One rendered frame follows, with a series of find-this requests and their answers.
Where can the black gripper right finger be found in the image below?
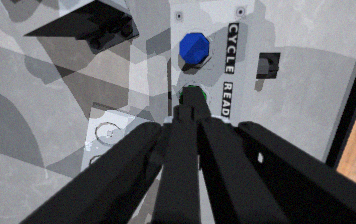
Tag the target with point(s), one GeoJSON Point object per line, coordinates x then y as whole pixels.
{"type": "Point", "coordinates": [292, 188]}

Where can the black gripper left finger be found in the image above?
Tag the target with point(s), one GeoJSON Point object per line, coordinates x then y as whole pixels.
{"type": "Point", "coordinates": [110, 189]}

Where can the black table edge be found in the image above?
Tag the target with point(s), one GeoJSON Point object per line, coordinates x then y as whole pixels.
{"type": "Point", "coordinates": [344, 131]}

